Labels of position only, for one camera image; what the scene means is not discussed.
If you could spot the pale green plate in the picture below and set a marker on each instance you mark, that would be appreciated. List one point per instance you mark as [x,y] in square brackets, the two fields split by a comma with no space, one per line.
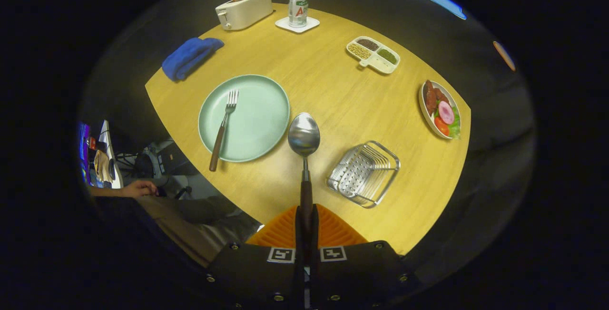
[261,120]

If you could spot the white square coaster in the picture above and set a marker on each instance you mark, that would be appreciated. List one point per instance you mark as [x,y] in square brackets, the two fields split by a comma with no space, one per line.
[283,24]

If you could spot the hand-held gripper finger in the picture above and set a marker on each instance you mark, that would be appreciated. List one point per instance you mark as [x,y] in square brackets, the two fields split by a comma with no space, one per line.
[299,241]
[311,241]

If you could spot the computer monitor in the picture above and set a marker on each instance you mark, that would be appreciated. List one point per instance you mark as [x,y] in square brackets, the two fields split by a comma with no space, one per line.
[84,153]

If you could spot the white drink bottle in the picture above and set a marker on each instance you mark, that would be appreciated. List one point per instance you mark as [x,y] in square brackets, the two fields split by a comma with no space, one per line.
[298,9]

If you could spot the person's trousered legs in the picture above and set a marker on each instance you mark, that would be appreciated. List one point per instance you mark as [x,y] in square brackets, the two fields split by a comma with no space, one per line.
[190,224]

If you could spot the white desk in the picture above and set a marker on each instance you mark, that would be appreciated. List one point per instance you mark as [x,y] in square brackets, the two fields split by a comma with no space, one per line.
[108,148]

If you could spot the black office chair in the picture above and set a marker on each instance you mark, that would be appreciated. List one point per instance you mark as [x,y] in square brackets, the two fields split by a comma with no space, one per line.
[162,162]

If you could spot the white toaster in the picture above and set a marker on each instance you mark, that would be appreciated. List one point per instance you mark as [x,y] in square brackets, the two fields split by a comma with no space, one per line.
[245,13]

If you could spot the blue folded towel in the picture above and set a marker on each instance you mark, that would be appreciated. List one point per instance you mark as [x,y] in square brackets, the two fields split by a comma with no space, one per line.
[188,58]

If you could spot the white divided bean dish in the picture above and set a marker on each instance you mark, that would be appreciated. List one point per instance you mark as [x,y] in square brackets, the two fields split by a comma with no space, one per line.
[380,62]

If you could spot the plate of sliced food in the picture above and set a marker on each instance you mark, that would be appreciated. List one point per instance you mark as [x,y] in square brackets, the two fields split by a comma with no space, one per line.
[440,110]

